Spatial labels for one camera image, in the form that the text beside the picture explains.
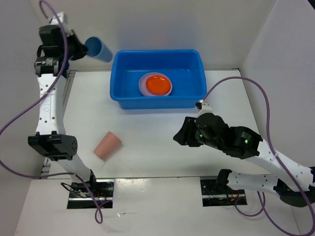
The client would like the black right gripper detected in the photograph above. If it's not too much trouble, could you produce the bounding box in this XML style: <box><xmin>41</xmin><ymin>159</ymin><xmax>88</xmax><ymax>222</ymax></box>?
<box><xmin>172</xmin><ymin>116</ymin><xmax>222</xmax><ymax>149</ymax></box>

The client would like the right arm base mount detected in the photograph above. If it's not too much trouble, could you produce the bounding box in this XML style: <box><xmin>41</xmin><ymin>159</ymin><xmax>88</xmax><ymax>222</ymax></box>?
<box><xmin>200</xmin><ymin>177</ymin><xmax>247</xmax><ymax>207</ymax></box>

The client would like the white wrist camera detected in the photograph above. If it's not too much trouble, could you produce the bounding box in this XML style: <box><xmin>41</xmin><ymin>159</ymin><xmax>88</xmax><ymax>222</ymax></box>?
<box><xmin>48</xmin><ymin>12</ymin><xmax>72</xmax><ymax>36</ymax></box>
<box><xmin>195</xmin><ymin>99</ymin><xmax>213</xmax><ymax>118</ymax></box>

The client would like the purple plate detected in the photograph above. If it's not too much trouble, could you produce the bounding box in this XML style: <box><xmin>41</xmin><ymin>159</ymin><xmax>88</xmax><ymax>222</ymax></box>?
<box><xmin>139</xmin><ymin>72</ymin><xmax>173</xmax><ymax>96</ymax></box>

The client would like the blue cup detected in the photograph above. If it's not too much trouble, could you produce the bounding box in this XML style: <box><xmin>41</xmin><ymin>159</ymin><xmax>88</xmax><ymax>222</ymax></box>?
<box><xmin>85</xmin><ymin>36</ymin><xmax>113</xmax><ymax>63</ymax></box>

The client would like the orange plate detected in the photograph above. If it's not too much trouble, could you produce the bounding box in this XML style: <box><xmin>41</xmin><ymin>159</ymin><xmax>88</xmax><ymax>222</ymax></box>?
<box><xmin>145</xmin><ymin>75</ymin><xmax>171</xmax><ymax>95</ymax></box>

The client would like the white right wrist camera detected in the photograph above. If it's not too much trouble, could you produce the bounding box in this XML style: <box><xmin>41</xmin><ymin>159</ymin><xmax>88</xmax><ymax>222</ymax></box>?
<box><xmin>195</xmin><ymin>99</ymin><xmax>213</xmax><ymax>118</ymax></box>

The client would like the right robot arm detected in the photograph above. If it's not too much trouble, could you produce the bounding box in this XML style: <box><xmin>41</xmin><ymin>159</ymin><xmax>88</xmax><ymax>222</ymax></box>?
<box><xmin>173</xmin><ymin>113</ymin><xmax>315</xmax><ymax>207</ymax></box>

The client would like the blue plastic bin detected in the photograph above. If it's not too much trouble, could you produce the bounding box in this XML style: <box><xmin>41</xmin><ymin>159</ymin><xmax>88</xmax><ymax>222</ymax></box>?
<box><xmin>110</xmin><ymin>49</ymin><xmax>207</xmax><ymax>110</ymax></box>

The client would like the salmon pink cup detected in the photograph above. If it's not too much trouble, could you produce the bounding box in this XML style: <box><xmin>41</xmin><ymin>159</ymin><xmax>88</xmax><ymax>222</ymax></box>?
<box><xmin>94</xmin><ymin>131</ymin><xmax>122</xmax><ymax>161</ymax></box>

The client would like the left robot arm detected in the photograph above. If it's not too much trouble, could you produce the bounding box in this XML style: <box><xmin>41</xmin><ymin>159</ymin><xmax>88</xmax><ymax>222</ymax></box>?
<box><xmin>28</xmin><ymin>25</ymin><xmax>98</xmax><ymax>197</ymax></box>

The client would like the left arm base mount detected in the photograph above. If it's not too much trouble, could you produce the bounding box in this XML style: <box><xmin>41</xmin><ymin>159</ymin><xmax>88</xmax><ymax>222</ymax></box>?
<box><xmin>61</xmin><ymin>179</ymin><xmax>114</xmax><ymax>209</ymax></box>

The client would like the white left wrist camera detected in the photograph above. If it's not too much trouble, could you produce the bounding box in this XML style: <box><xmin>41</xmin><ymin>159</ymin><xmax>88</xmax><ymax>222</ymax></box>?
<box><xmin>48</xmin><ymin>12</ymin><xmax>72</xmax><ymax>36</ymax></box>

